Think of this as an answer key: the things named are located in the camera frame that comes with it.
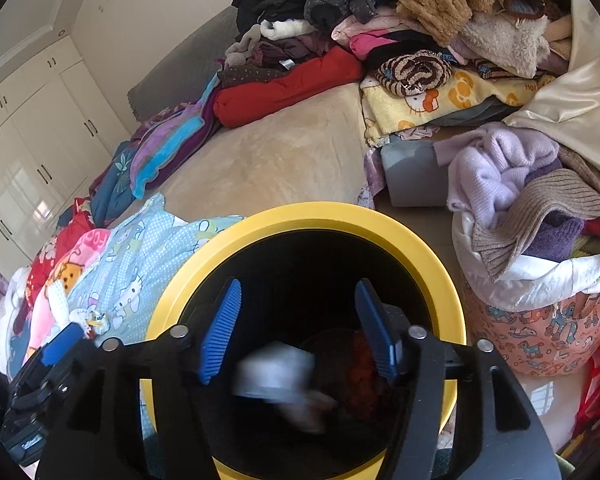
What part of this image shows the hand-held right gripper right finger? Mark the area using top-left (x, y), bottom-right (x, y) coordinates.
top-left (355, 280), bottom-right (563, 480)

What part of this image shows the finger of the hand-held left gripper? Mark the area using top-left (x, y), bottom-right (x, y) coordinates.
top-left (17, 321), bottom-right (93, 391)

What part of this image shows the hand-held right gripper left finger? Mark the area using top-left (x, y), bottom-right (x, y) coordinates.
top-left (35, 279), bottom-right (243, 480)

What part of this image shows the white tissue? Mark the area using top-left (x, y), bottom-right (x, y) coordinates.
top-left (232, 341), bottom-right (338, 436)

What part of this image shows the yellow rimmed black trash bin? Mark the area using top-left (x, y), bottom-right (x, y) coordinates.
top-left (139, 203), bottom-right (467, 480)

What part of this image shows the yellow white snack packet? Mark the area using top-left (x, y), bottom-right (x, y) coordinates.
top-left (69, 307), bottom-right (109, 341)

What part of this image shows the dark red garment in bin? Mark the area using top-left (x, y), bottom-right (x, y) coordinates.
top-left (330, 332), bottom-right (383, 426)

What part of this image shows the white cloth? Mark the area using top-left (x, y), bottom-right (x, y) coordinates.
top-left (0, 270), bottom-right (32, 343)

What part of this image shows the pink bear print blanket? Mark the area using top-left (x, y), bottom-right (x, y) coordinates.
top-left (25, 230), bottom-right (113, 361)

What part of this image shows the light blue cat print blanket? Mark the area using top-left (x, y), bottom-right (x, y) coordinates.
top-left (65, 192), bottom-right (246, 348)

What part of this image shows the red floral blanket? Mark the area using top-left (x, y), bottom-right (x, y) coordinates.
top-left (27, 199), bottom-right (97, 291)

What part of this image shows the patterned laundry basket with clothes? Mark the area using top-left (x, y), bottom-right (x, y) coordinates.
top-left (452, 209), bottom-right (600, 312)

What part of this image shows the pink horse print basket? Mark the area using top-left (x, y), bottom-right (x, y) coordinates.
top-left (462, 290), bottom-right (600, 380)

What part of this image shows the blue leaf print blanket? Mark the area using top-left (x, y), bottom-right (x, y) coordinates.
top-left (87, 140), bottom-right (147, 226)

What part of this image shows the beige bed sheet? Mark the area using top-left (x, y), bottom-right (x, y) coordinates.
top-left (145, 80), bottom-right (381, 241)

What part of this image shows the purple striped pillow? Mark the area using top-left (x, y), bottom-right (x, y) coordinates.
top-left (130, 72), bottom-right (222, 201)

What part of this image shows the lavender sweater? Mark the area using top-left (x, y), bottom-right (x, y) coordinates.
top-left (432, 122), bottom-right (564, 232)

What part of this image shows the purple knit garment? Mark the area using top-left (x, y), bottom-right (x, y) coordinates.
top-left (521, 210), bottom-right (587, 264)

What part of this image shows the beige ribbed knit sweater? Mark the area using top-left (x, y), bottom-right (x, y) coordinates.
top-left (471, 167), bottom-right (600, 284)

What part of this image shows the white wardrobe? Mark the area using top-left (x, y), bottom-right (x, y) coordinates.
top-left (0, 35), bottom-right (136, 271)

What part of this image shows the yellow cat print blanket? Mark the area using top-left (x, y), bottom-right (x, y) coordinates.
top-left (360, 67), bottom-right (557, 149)

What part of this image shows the red padded jacket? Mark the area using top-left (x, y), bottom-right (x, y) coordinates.
top-left (214, 46), bottom-right (365, 129)

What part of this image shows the brown striped knit scarf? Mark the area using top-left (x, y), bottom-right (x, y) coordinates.
top-left (375, 50), bottom-right (454, 97)

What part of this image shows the grey quilted headboard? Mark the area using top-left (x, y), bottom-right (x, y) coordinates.
top-left (127, 5), bottom-right (241, 123)

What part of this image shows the maroon garment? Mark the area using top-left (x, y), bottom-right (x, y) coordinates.
top-left (219, 35), bottom-right (333, 87)

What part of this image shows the pink garment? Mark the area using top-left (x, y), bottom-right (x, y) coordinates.
top-left (331, 15), bottom-right (417, 57)

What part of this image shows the cream fleece garment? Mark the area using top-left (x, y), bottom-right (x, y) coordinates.
top-left (459, 10), bottom-right (552, 79)

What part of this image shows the ivory satin cloth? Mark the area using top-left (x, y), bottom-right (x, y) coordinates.
top-left (502, 0), bottom-right (600, 182)

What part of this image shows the grey fuzzy garment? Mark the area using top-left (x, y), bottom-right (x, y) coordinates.
top-left (304, 0), bottom-right (381, 37)

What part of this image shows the tan plush coat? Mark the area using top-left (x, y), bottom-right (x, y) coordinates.
top-left (395, 0), bottom-right (496, 48)

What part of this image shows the brown slipper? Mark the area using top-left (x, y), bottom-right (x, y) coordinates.
top-left (495, 0), bottom-right (549, 24)

